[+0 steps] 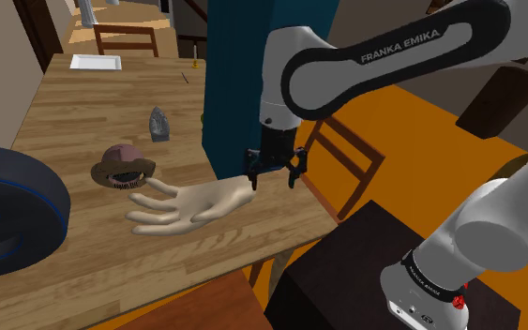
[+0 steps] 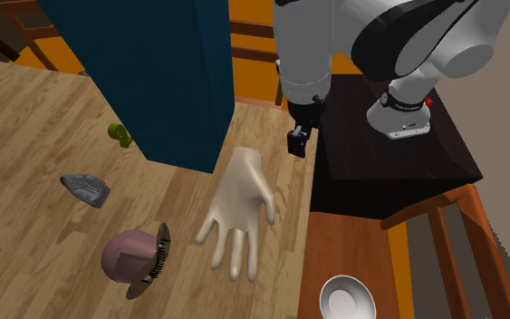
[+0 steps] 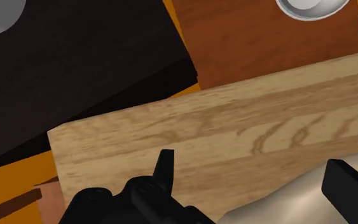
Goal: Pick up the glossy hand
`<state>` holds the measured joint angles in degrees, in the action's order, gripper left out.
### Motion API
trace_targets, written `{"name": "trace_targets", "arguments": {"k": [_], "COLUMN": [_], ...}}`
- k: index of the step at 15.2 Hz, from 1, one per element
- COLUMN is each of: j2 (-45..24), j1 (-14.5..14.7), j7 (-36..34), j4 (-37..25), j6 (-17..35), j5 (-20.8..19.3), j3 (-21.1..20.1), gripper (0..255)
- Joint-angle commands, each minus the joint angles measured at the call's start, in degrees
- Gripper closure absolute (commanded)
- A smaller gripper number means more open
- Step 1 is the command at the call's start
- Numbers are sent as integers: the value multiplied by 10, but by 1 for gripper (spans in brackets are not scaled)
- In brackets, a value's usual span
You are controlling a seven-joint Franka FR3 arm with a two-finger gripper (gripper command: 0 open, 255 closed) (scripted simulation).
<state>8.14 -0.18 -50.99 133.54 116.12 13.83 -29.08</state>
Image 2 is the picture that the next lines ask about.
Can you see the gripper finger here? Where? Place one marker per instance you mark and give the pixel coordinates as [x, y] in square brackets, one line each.
[297, 143]

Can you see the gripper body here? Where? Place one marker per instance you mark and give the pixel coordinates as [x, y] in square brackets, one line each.
[307, 112]

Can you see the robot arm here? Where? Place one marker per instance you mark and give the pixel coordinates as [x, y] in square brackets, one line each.
[307, 39]

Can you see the brown wooden chair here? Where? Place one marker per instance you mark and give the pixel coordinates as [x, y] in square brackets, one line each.
[254, 53]
[38, 33]
[347, 247]

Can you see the beige hand model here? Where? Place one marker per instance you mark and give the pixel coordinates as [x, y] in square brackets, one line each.
[237, 203]

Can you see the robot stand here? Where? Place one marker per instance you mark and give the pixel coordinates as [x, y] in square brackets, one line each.
[382, 154]

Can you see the tall dark teal box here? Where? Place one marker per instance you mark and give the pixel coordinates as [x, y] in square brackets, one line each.
[166, 75]

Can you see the white bowl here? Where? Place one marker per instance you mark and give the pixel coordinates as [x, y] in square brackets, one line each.
[347, 300]

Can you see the small green curled object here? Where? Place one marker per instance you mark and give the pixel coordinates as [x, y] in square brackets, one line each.
[120, 133]

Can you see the pink dome with brown disc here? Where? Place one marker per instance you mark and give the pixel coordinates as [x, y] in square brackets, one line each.
[126, 258]

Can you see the grey clothes iron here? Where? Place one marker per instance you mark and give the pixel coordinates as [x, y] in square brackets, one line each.
[86, 189]

